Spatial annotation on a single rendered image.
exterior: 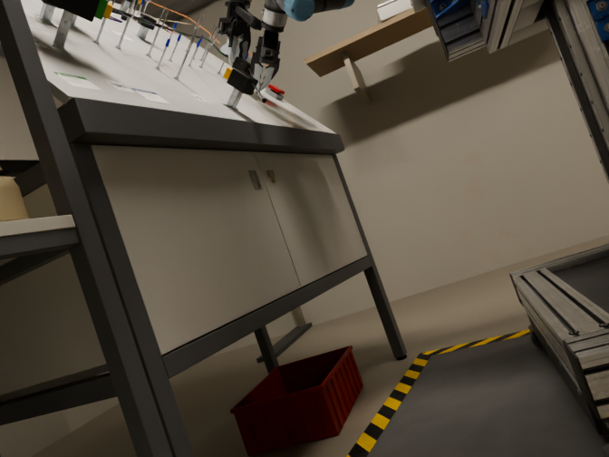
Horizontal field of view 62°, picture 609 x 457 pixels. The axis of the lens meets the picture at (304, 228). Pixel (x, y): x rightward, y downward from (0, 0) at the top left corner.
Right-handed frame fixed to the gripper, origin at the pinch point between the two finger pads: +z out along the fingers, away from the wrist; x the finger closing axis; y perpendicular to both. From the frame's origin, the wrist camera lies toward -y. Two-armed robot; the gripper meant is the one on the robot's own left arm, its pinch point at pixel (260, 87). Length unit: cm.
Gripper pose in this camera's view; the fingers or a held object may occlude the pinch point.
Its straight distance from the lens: 171.7
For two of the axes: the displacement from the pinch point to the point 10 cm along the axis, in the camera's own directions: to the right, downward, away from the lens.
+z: -2.4, 7.7, 6.0
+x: -9.7, -1.9, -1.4
